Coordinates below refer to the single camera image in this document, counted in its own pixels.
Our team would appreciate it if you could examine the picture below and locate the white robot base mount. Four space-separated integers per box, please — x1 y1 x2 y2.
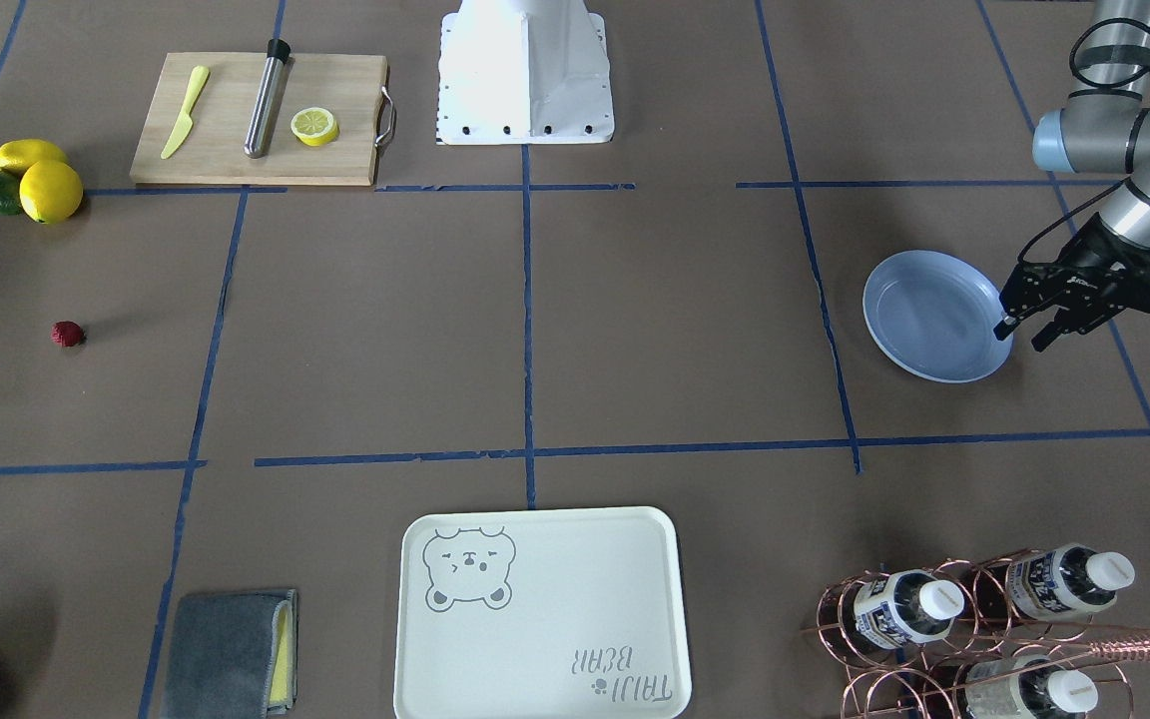
435 1 616 146

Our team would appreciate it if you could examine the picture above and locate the cream bear serving tray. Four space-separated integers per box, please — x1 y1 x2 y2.
393 506 693 718

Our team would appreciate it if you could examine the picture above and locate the tea bottle front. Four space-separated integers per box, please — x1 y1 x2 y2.
841 569 966 655

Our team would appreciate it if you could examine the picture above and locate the copper wire bottle rack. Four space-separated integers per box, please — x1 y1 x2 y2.
799 569 1150 718

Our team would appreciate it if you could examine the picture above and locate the lemon half slice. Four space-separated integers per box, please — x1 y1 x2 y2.
290 108 339 147

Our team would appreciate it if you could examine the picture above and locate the tea bottle middle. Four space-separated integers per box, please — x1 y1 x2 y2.
969 543 1137 625

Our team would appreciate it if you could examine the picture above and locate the blue round plate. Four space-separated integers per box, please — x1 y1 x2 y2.
863 250 1013 383

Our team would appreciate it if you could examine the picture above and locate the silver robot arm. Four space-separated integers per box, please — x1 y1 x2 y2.
992 1 1150 351

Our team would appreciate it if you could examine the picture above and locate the tea bottle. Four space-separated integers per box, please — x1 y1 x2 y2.
969 543 1137 625
923 653 1101 718
841 569 966 655

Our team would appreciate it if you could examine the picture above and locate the large yellow lemon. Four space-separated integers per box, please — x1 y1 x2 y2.
20 160 84 224

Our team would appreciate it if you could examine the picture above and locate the yellow plastic knife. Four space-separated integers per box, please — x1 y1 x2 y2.
160 66 210 160

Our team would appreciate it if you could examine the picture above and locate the grey folded cloth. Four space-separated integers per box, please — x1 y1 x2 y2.
160 587 299 718

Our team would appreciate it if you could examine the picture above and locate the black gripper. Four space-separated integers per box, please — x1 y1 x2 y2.
992 214 1150 354

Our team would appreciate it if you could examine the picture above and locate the wooden cutting board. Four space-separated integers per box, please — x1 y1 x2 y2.
129 52 398 188

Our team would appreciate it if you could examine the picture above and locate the red strawberry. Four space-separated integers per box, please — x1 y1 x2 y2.
51 322 87 349

